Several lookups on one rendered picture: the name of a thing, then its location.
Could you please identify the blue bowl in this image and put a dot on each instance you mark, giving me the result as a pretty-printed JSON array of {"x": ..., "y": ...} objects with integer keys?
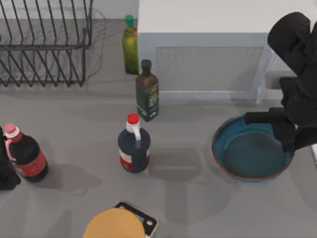
[{"x": 247, "y": 153}]

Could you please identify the pale microwave oven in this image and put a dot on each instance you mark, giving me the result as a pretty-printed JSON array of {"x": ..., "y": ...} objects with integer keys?
[{"x": 198, "y": 19}]

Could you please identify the dark green bottle, black cap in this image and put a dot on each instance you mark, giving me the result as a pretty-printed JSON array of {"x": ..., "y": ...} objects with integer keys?
[{"x": 146, "y": 99}]

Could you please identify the dark bottle with red cap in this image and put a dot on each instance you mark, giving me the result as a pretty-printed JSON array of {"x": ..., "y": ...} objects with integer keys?
[{"x": 133, "y": 153}]

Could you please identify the black and white kitchen scale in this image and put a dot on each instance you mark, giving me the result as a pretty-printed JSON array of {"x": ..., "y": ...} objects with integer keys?
[{"x": 146, "y": 221}]

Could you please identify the green bottle with green cap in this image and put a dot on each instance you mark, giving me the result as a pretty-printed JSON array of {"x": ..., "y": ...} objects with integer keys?
[{"x": 130, "y": 49}]

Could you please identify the round brown bread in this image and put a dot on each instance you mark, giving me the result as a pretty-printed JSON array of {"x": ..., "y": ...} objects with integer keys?
[{"x": 114, "y": 224}]

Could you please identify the dark bottle with pink cap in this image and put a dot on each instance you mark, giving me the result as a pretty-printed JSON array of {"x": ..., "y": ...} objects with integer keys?
[{"x": 27, "y": 158}]

